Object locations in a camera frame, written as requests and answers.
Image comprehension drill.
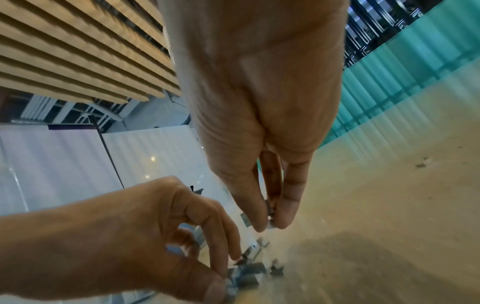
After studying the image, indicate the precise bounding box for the person's left hand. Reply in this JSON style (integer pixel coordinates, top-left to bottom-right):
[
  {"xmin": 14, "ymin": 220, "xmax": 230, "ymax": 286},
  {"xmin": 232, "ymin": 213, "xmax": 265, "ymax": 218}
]
[{"xmin": 0, "ymin": 176, "xmax": 244, "ymax": 304}]

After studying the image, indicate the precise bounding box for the green curtain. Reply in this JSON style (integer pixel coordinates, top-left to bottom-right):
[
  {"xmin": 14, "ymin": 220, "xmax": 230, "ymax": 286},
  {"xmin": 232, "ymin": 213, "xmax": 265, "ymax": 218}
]
[{"xmin": 322, "ymin": 0, "xmax": 480, "ymax": 146}]

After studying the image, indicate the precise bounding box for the person's right hand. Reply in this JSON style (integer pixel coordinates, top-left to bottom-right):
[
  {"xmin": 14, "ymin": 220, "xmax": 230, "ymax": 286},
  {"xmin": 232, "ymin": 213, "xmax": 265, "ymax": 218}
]
[{"xmin": 158, "ymin": 0, "xmax": 352, "ymax": 234}]

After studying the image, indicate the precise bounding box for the pile of metal staple strips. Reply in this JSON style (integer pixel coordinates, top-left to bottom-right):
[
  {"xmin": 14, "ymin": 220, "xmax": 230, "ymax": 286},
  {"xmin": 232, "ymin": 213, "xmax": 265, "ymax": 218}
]
[{"xmin": 224, "ymin": 157, "xmax": 435, "ymax": 298}]

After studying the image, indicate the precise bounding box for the black metal railing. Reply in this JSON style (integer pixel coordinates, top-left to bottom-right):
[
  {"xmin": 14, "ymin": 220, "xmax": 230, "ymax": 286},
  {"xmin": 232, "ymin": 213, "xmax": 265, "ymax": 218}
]
[{"xmin": 343, "ymin": 0, "xmax": 444, "ymax": 68}]

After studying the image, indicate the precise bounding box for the black window post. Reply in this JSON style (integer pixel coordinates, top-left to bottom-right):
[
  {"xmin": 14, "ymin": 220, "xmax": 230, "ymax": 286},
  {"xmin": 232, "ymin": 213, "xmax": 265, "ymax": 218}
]
[{"xmin": 97, "ymin": 127, "xmax": 128, "ymax": 190}]

